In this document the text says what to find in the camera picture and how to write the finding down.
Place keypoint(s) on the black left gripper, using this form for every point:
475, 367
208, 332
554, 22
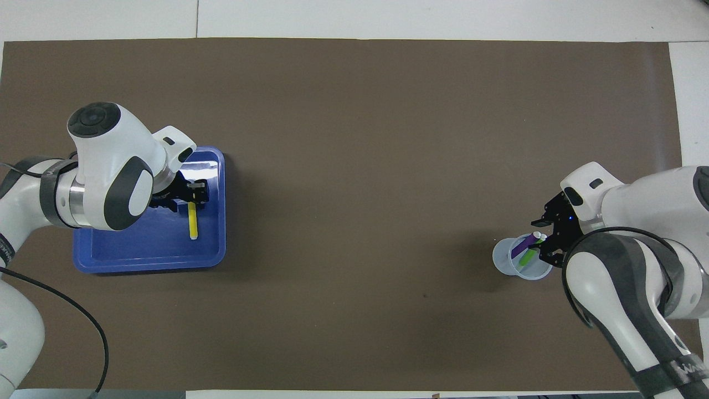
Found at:
171, 194

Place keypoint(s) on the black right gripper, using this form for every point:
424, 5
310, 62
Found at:
565, 221

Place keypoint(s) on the green pen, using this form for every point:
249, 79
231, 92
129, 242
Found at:
529, 256

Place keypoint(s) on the purple pen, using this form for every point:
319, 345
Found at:
522, 248

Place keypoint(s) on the yellow pen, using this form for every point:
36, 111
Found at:
193, 221

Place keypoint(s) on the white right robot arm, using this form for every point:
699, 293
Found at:
637, 233

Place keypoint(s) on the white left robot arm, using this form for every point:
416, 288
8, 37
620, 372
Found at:
99, 166

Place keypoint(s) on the blue plastic tray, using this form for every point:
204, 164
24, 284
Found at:
138, 244

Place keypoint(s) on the clear plastic cup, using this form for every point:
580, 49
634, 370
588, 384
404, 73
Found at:
504, 260

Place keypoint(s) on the brown table mat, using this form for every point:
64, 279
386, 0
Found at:
354, 166

